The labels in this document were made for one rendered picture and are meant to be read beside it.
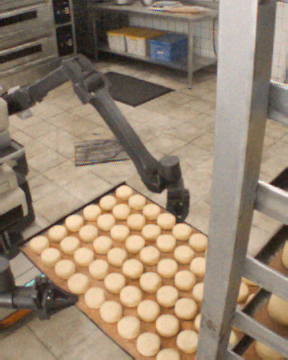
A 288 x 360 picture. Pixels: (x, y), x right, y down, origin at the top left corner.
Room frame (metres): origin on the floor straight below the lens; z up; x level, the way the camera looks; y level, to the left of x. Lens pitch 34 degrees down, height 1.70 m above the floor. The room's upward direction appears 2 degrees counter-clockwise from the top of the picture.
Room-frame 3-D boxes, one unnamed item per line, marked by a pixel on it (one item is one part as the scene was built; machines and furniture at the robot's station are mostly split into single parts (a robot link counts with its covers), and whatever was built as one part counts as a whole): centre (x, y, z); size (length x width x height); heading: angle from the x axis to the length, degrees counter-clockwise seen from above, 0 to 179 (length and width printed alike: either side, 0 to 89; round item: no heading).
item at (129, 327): (0.49, 0.06, 0.98); 0.05 x 0.05 x 0.02
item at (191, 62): (5.29, -0.09, 0.49); 1.90 x 0.72 x 0.98; 45
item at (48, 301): (0.57, 0.23, 0.98); 0.09 x 0.07 x 0.07; 90
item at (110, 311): (0.53, 0.10, 0.99); 0.05 x 0.05 x 0.02
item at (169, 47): (5.08, -0.31, 0.36); 0.47 x 0.38 x 0.26; 137
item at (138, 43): (5.40, 0.01, 0.36); 0.47 x 0.38 x 0.26; 135
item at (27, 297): (0.57, 0.30, 0.99); 0.07 x 0.07 x 0.10; 0
